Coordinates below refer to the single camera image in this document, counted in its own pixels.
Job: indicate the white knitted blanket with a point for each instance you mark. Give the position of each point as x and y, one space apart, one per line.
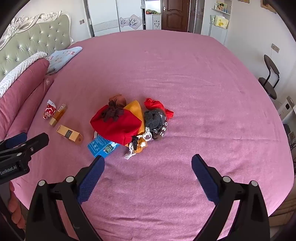
20 67

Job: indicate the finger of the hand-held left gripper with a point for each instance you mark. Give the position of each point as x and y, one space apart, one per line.
16 139
34 143

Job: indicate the gold box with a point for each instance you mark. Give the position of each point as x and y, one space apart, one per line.
69 134

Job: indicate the person's left hand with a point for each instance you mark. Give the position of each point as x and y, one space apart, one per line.
16 208

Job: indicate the blue box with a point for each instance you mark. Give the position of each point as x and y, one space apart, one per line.
100 146

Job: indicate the brown wooden door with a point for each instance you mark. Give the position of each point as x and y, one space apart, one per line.
175 14

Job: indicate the orange cloth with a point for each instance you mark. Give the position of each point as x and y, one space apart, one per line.
135 109

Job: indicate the amber bottle box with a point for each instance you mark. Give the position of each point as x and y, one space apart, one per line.
59 114

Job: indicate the small white cabinet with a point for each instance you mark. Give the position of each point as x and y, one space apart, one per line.
153 22

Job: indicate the cardboard box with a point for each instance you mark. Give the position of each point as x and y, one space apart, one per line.
285 107

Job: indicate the dark fuzzy lettered sock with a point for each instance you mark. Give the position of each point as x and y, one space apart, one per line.
153 121

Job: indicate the white wardrobe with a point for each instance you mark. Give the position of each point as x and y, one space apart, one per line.
104 16

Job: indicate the gold foil wrapper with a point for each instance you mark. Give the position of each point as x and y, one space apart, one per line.
140 145

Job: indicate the red and white wrapper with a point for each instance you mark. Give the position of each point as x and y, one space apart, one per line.
49 110

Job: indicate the white wall shelf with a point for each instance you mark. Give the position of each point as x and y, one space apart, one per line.
218 34

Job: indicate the black chair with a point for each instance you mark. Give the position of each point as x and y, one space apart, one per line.
268 85

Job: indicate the blue printed pillow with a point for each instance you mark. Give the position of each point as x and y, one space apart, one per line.
62 58

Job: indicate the brown sock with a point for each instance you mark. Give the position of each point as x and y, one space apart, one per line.
120 99

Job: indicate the yellow box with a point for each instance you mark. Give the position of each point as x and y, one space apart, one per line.
220 22

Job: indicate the green tufted headboard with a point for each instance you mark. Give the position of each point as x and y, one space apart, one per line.
34 39

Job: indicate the pink pillows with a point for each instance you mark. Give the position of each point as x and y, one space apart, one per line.
23 92

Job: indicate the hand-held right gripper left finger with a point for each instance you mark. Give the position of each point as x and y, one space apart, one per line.
91 178

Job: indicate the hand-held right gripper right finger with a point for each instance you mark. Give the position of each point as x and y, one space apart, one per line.
205 178

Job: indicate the red cloth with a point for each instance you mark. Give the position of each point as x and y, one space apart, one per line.
152 103

